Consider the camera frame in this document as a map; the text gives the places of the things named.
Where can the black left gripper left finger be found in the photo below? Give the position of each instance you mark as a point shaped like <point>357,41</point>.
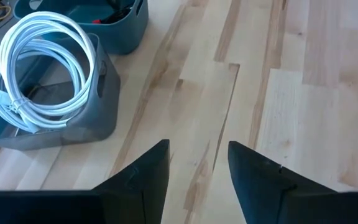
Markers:
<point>148,180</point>

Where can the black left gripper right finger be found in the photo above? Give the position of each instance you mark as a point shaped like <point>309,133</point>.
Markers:
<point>253,180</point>

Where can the grey plastic bin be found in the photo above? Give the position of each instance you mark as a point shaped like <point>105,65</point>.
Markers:
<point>104,105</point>

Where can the teal plastic bin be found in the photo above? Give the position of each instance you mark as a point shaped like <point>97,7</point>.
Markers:
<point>126,34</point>

